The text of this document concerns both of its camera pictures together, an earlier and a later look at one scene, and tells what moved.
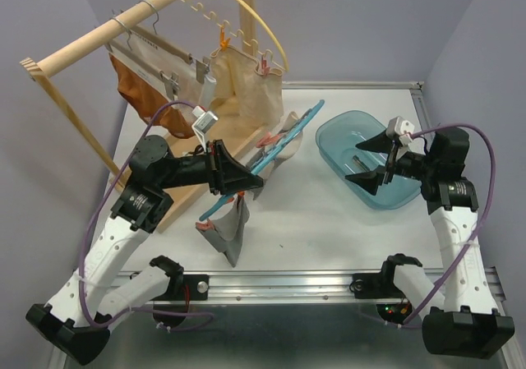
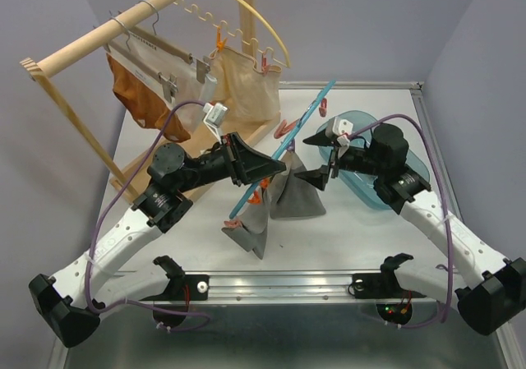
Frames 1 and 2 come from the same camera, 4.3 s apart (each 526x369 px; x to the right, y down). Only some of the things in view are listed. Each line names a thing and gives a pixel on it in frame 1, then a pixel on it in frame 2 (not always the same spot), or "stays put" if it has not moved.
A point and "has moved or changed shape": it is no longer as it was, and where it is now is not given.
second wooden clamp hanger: [171, 80] stays put
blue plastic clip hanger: [263, 159] has moved or changed shape
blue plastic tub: [338, 136] stays put
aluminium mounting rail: [349, 287] stays put
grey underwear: [226, 231] -> [255, 218]
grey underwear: [290, 140] -> [291, 196]
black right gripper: [371, 180] -> [318, 177]
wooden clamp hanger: [202, 63] stays put
